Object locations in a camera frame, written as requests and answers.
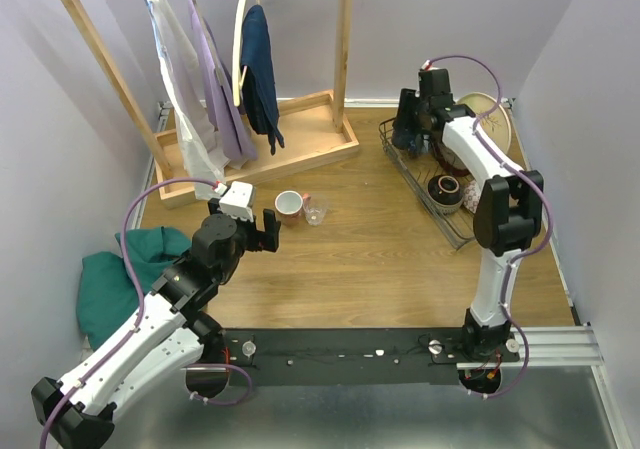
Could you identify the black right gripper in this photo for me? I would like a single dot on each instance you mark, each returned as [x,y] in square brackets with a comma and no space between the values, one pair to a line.
[406,101]

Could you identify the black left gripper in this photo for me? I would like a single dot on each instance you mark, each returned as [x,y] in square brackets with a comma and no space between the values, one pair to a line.
[258,234]

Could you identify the pink mug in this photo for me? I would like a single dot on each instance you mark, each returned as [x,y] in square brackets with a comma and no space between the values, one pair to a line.
[289,206]

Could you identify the clear drinking glass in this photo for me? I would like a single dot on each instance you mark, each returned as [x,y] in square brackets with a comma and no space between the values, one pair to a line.
[315,208]

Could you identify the dark blue mug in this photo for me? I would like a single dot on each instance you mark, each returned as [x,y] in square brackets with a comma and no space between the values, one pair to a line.
[411,143]

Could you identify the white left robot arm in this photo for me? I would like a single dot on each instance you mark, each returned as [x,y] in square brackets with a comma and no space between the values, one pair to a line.
[169,331]

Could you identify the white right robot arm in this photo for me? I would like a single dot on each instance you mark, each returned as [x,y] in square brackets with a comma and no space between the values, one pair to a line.
[509,213]

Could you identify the wooden clothes rack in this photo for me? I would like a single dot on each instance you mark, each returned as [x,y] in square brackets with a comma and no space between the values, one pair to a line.
[317,130]

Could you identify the red rimmed plate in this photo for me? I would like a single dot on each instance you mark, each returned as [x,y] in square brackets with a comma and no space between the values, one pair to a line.
[448,160]

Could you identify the dark ceramic bowl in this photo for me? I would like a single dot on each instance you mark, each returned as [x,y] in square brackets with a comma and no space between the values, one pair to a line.
[445,193]

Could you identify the white hanging garment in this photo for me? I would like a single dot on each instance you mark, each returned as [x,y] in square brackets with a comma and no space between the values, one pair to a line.
[199,142]

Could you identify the cream plate with branch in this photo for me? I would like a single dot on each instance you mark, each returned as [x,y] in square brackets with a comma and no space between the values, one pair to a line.
[497,125]

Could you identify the lavender hanging garment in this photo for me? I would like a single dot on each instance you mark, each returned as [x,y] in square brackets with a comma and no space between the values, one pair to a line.
[235,140]

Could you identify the cream round hanger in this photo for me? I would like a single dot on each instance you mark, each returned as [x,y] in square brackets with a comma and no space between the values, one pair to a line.
[238,72]

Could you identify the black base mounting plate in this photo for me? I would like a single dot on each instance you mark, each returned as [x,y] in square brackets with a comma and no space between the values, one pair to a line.
[331,357]

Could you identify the navy hanging garment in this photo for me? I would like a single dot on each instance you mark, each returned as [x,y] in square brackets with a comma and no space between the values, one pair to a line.
[259,90]

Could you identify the green cloth pile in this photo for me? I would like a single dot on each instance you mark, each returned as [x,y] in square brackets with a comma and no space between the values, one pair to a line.
[107,296]

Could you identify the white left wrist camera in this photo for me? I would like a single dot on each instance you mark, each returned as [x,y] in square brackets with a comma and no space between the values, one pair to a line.
[237,202]

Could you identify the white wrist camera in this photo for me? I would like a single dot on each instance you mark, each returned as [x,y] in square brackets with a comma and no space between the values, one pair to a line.
[428,65]
[237,202]

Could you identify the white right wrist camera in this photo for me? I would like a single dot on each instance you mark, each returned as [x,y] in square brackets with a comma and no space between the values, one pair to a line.
[428,65]

